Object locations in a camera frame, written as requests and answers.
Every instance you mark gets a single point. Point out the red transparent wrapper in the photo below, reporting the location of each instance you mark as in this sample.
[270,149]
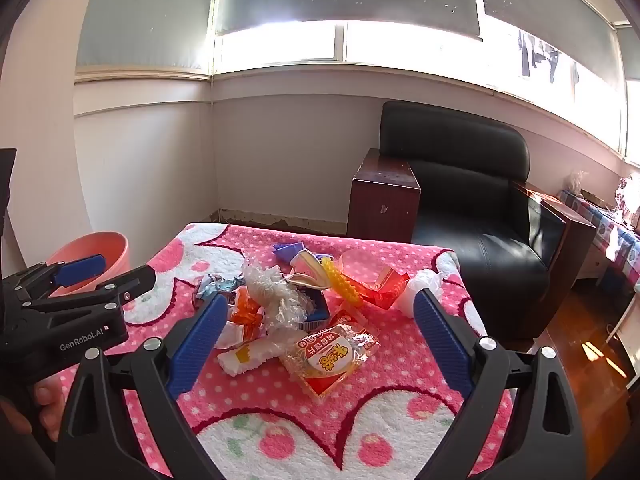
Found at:
[387,290]

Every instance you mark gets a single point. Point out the orange wrapper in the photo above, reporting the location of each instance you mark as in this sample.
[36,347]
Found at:
[247,315]

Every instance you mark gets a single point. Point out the purple cloth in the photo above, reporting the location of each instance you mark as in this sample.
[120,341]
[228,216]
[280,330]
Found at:
[295,251]

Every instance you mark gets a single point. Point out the blue silver wrapper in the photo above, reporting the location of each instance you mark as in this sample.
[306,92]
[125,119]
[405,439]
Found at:
[215,287]

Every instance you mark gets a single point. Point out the pink polka dot printed blanket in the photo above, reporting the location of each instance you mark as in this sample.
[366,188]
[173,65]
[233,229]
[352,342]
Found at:
[395,362]

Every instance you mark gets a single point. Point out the white desk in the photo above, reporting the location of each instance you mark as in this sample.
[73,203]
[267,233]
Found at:
[592,260]

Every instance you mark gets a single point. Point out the white plastic bag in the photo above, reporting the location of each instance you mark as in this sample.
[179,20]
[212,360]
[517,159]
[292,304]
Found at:
[422,282]

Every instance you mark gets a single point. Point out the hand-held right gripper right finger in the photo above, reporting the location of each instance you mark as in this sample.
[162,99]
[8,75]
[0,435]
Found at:
[442,342]

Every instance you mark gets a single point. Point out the checkered tablecloth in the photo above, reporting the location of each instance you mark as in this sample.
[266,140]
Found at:
[620,245]

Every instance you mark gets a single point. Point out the pink plastic bucket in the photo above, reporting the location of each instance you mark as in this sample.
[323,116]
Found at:
[114,255]

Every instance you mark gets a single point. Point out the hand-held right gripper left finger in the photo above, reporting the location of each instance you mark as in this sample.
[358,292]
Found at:
[200,347]

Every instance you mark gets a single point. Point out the clear crinkled plastic wrapper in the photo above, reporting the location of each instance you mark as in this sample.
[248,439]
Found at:
[272,295]

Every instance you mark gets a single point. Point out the hanging dark clothes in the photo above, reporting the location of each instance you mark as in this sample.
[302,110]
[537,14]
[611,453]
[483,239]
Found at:
[527,55]

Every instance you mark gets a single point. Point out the window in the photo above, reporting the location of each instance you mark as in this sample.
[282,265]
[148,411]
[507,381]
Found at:
[400,42]

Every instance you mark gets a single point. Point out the white beige paper wrapper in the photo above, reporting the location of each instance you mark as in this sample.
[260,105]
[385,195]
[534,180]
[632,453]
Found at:
[307,272]

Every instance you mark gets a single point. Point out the clear pink plastic cup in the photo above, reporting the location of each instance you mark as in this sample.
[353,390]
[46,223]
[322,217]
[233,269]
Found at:
[360,262]

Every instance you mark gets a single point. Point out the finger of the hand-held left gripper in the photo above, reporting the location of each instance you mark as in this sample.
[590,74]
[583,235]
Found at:
[125,287]
[80,267]

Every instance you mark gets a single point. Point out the white yellow wrapper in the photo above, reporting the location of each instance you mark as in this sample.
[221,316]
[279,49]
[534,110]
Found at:
[245,357]

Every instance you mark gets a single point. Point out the yellow spiky plastic strip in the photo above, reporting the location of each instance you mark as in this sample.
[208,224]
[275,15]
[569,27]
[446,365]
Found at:
[342,282]

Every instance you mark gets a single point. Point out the red clear snack packet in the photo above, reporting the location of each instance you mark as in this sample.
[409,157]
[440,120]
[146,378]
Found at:
[330,360]

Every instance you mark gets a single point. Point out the blue small box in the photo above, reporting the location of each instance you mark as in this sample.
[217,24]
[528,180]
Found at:
[317,314]

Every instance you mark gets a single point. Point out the black leather armchair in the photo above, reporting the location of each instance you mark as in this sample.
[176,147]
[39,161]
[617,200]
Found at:
[470,240]

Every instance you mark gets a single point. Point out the person's left hand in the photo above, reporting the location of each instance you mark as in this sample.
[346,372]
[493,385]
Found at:
[49,402]

